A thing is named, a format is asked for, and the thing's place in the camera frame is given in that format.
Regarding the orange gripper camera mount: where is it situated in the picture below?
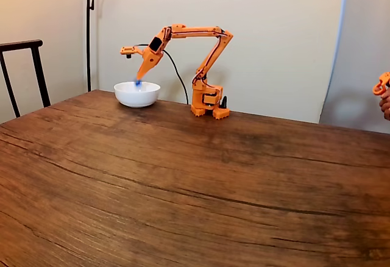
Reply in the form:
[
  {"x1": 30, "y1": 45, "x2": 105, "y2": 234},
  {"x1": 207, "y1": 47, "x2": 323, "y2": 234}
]
[{"x1": 119, "y1": 45, "x2": 144, "y2": 60}]

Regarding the dark wooden chair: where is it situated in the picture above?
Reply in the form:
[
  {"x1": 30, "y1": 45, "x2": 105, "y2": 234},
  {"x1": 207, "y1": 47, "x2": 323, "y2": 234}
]
[{"x1": 0, "y1": 39, "x2": 52, "y2": 118}]

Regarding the black camera cable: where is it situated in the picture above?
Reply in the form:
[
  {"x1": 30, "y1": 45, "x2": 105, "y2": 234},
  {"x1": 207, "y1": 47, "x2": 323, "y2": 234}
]
[{"x1": 133, "y1": 43, "x2": 190, "y2": 105}]

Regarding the person's hand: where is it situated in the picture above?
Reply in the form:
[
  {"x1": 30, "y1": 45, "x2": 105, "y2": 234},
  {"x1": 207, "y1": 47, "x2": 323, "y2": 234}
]
[{"x1": 378, "y1": 88, "x2": 390, "y2": 121}]

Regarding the white bowl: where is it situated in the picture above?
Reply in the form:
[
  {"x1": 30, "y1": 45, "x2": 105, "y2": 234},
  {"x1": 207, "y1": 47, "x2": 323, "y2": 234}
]
[{"x1": 113, "y1": 80, "x2": 161, "y2": 109}]

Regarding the orange leader arm handle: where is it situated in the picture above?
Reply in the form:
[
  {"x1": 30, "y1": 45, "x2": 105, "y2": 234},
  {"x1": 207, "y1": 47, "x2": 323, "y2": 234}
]
[{"x1": 372, "y1": 71, "x2": 390, "y2": 96}]

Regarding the black floor lamp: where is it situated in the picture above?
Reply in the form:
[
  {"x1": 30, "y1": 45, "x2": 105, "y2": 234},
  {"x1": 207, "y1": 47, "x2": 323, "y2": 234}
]
[{"x1": 86, "y1": 0, "x2": 137, "y2": 93}]

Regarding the pale curtain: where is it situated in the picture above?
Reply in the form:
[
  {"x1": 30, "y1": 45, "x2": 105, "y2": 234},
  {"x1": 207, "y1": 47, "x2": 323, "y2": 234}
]
[{"x1": 318, "y1": 0, "x2": 390, "y2": 134}]

